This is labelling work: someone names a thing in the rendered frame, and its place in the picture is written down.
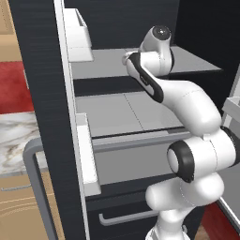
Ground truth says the grey glass fridge shelf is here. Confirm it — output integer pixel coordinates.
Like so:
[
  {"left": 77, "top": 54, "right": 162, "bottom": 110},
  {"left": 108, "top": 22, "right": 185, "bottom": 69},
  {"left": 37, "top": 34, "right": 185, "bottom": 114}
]
[
  {"left": 69, "top": 46, "right": 225, "bottom": 81},
  {"left": 74, "top": 90, "right": 192, "bottom": 139}
]

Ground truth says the grey fridge crisper drawer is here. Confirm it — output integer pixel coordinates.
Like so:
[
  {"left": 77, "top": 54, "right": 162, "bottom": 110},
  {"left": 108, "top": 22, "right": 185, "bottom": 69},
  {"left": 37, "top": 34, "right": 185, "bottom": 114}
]
[{"left": 90, "top": 130, "right": 195, "bottom": 186}]

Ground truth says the black fridge door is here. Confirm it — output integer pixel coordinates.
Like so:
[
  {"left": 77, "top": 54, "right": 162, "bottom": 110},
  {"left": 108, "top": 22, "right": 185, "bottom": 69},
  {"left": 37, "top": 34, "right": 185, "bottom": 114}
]
[{"left": 8, "top": 0, "right": 101, "bottom": 240}]

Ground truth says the black fridge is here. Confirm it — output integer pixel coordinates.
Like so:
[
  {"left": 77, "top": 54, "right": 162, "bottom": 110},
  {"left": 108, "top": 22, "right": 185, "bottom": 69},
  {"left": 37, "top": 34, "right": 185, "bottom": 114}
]
[{"left": 64, "top": 0, "right": 240, "bottom": 240}]

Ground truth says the fridge door with white lining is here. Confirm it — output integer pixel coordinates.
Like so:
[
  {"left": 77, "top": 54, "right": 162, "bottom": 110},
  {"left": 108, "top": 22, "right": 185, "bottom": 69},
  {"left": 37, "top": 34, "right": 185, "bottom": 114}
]
[{"left": 216, "top": 64, "right": 240, "bottom": 233}]

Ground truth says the long white door bin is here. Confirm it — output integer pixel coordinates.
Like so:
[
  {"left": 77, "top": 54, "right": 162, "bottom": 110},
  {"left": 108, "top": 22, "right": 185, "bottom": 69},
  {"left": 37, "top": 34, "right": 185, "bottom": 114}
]
[{"left": 76, "top": 112, "right": 102, "bottom": 197}]

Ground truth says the black freezer drawer front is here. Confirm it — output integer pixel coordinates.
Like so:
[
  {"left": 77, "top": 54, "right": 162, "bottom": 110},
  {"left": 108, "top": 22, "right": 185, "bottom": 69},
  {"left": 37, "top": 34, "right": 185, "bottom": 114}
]
[{"left": 85, "top": 173, "right": 207, "bottom": 240}]

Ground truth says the small white door bin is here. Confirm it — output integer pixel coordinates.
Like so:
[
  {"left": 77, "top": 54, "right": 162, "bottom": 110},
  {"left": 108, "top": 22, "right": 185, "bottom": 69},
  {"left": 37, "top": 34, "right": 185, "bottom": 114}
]
[{"left": 63, "top": 7, "right": 95, "bottom": 63}]

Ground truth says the tan wooden drawer front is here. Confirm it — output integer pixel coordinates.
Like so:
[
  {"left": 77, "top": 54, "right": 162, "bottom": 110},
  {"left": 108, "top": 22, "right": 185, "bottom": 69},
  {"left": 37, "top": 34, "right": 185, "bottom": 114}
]
[{"left": 0, "top": 171, "right": 66, "bottom": 240}]

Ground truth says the grey freezer drawer handle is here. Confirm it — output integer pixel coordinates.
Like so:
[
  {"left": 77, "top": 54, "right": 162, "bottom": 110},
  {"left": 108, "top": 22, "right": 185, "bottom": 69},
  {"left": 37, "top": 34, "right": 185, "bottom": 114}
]
[{"left": 98, "top": 209, "right": 161, "bottom": 227}]

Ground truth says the grey fridge door handle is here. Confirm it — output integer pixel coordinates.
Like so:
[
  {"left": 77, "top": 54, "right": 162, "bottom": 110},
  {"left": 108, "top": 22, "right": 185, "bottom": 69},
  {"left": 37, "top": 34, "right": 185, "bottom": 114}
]
[{"left": 22, "top": 137, "right": 59, "bottom": 240}]

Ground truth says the tan wooden wall cupboard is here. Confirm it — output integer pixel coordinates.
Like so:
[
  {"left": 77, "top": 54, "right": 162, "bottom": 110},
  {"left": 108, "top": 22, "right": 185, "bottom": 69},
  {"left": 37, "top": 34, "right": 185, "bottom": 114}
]
[{"left": 0, "top": 0, "right": 23, "bottom": 63}]

